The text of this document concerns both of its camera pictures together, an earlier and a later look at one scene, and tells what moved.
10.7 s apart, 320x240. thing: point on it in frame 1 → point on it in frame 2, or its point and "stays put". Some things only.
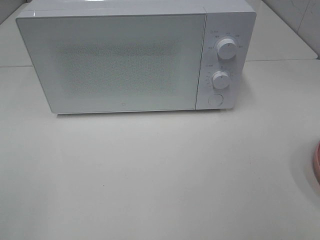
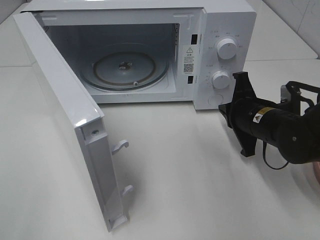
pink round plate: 316,163 stays put
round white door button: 215,100 stays put
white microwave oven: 97,56 stays put
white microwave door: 111,62 → 84,113
